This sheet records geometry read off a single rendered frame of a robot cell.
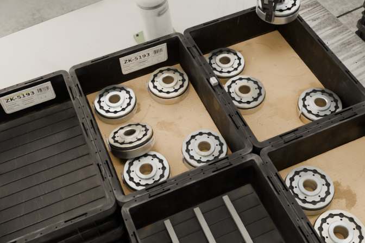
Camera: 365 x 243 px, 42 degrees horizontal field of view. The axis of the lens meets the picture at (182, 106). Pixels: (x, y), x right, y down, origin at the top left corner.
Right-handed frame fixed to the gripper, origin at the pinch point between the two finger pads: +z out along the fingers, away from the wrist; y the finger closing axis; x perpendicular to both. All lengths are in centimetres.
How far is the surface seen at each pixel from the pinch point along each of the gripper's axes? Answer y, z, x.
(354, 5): -137, 100, 4
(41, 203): 62, 18, -27
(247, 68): 5.2, 17.2, -3.2
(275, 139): 29.7, 7.1, 13.3
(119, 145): 43.9, 11.2, -17.1
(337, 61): 2.5, 7.1, 17.8
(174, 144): 34.8, 17.3, -8.7
